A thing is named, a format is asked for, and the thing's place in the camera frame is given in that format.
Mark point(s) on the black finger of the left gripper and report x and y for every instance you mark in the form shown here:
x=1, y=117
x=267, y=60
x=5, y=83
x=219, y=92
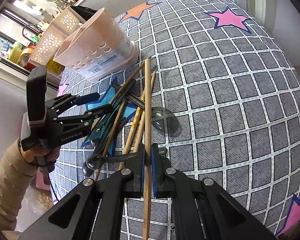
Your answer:
x=100, y=111
x=85, y=99

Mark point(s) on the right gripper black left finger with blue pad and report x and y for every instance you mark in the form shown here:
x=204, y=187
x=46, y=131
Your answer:
x=93, y=209

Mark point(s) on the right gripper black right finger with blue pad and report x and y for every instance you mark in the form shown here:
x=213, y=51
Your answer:
x=202, y=209

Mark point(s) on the long bamboo chopstick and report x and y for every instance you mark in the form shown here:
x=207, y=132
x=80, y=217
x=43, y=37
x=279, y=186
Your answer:
x=147, y=192

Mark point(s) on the beige sleeved left forearm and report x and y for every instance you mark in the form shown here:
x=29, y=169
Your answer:
x=15, y=177

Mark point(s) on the black kitchen faucet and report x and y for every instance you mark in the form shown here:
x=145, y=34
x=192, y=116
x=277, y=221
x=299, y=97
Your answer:
x=34, y=31

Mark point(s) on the left hand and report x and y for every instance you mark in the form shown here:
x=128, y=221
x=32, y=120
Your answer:
x=39, y=151

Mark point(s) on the dark brown wooden chopstick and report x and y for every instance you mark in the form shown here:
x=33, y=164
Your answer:
x=114, y=127

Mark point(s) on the black chopstick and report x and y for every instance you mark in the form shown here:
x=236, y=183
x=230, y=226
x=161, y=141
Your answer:
x=107, y=132
x=97, y=131

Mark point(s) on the thin brown wooden chopstick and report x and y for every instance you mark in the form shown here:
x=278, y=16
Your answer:
x=120, y=91

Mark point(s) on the pink perforated utensil holder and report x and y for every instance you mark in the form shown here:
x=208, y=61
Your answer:
x=98, y=48

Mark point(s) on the beige flower-pattern storage basket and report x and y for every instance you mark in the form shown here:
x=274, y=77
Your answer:
x=58, y=30

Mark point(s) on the green plastic basket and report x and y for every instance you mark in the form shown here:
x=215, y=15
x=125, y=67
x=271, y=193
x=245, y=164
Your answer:
x=15, y=55

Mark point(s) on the grey checkered star tablecloth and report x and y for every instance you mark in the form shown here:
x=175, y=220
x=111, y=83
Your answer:
x=235, y=100

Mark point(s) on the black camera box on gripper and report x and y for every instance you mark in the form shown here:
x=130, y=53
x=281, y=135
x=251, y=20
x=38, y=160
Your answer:
x=36, y=86

